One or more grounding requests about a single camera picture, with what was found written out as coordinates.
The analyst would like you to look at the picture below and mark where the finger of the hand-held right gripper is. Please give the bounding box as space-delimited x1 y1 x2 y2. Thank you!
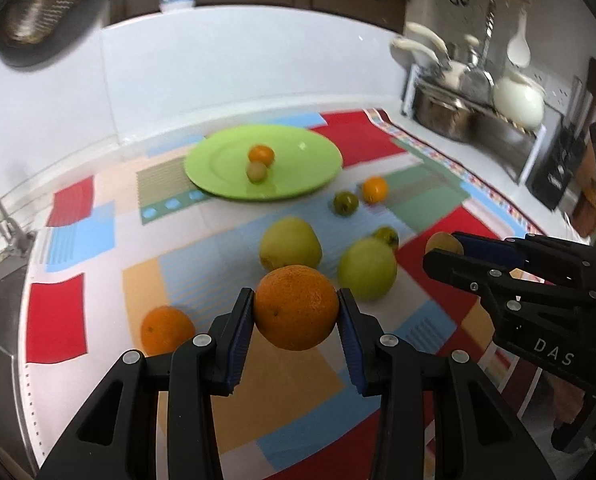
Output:
450 231 531 263
423 251 521 313

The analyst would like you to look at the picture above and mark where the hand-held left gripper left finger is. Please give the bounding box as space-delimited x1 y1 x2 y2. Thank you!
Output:
37 287 257 480

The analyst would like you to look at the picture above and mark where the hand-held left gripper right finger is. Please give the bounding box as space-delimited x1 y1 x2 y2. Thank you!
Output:
337 287 544 480

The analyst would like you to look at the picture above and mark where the small yellow fruit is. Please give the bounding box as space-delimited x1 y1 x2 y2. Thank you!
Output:
425 232 464 257

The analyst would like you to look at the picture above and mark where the large orange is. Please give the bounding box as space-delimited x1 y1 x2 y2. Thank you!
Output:
140 306 197 357
254 265 339 352

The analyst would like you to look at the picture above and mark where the green plate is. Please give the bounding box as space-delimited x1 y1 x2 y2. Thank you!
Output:
184 126 343 203

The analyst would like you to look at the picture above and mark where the large green apple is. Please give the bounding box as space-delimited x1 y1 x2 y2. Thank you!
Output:
259 217 323 271
338 238 399 302

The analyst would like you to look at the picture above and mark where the small green-orange fruit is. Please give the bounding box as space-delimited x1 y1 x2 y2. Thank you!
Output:
372 226 400 249

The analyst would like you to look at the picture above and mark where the colourful patchwork mat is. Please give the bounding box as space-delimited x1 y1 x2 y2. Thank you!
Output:
25 107 548 466

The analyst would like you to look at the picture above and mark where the white kitchen rack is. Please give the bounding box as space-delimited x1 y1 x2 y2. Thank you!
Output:
402 65 548 185

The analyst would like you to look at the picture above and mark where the black appliance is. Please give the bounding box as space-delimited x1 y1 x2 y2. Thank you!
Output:
525 76 596 212

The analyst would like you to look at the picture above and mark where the small orange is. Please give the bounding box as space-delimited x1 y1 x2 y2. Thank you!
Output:
362 176 390 205
249 144 276 166

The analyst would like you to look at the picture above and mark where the small dark green fruit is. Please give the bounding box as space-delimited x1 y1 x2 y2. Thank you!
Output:
333 190 360 217

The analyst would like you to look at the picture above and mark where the white kettle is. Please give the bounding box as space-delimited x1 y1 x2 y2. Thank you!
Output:
492 71 547 129

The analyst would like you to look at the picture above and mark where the white ladle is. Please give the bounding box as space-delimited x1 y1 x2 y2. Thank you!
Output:
506 9 532 68

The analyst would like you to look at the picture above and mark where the metal faucet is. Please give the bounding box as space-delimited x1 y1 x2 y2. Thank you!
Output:
0 147 38 260

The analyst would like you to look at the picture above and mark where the woven basket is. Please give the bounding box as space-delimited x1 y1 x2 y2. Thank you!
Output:
0 0 110 47

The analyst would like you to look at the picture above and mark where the wall socket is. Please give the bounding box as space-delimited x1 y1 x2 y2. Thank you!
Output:
540 74 573 108

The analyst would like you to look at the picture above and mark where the white utensil handle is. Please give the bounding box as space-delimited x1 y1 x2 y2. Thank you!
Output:
389 38 441 67
405 21 451 56

